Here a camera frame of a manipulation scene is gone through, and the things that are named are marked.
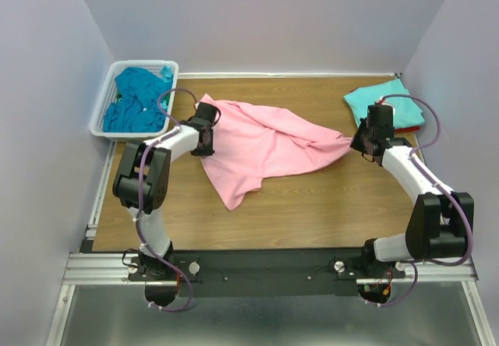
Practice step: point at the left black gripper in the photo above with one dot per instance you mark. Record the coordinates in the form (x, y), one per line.
(210, 150)

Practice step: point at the folded teal t shirt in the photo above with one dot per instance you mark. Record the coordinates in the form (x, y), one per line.
(407, 114)

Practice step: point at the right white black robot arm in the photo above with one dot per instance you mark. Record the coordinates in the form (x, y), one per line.
(440, 226)

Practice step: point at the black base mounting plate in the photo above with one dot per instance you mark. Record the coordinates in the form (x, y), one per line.
(257, 273)

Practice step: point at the blue t shirt in basket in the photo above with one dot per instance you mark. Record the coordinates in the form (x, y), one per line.
(135, 109)

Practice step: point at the light teal cloth in basket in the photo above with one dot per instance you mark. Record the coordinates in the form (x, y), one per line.
(167, 74)

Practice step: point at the folded red t shirt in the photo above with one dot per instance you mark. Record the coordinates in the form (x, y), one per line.
(408, 129)

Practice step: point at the aluminium frame rail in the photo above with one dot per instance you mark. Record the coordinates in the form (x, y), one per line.
(95, 269)

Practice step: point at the white plastic basket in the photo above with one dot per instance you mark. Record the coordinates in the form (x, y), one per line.
(109, 88)

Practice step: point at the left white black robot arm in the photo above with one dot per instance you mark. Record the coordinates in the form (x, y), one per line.
(141, 185)

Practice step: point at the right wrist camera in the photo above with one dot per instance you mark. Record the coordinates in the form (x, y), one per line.
(380, 116)

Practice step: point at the pink t shirt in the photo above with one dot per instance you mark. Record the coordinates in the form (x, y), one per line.
(255, 142)

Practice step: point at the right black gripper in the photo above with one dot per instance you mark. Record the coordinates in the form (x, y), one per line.
(355, 142)

